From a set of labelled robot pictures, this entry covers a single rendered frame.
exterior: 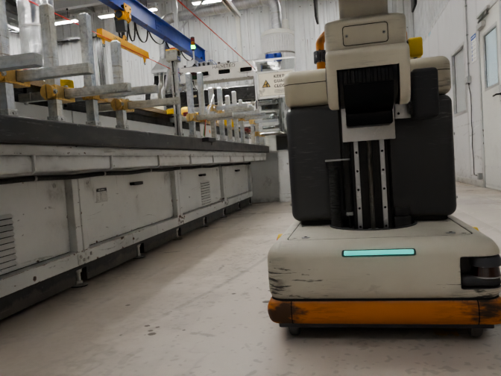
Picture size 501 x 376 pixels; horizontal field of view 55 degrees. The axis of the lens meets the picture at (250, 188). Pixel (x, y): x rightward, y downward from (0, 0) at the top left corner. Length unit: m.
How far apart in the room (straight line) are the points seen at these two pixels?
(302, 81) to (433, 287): 0.78
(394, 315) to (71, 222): 1.48
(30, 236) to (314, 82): 1.24
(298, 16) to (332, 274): 11.57
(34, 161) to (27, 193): 0.37
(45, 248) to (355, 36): 1.47
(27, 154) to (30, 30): 5.86
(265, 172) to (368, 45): 4.73
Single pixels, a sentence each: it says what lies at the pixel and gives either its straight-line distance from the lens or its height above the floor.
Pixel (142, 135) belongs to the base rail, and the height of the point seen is 0.68.
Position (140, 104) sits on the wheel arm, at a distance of 2.28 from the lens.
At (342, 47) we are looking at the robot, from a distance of 1.41.
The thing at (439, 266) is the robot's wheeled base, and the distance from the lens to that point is 1.35.
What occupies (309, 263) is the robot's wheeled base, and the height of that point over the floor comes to 0.22.
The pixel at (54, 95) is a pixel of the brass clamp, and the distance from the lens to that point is 1.83.
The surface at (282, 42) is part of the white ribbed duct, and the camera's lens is 10.24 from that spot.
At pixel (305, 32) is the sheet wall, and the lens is 12.58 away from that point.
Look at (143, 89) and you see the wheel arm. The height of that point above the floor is 0.83.
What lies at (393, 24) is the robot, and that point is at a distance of 1.42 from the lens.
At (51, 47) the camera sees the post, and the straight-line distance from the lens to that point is 1.87.
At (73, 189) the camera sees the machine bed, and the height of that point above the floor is 0.45.
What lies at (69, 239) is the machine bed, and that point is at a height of 0.22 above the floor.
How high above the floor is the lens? 0.51
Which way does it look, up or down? 3 degrees down
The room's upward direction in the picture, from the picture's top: 4 degrees counter-clockwise
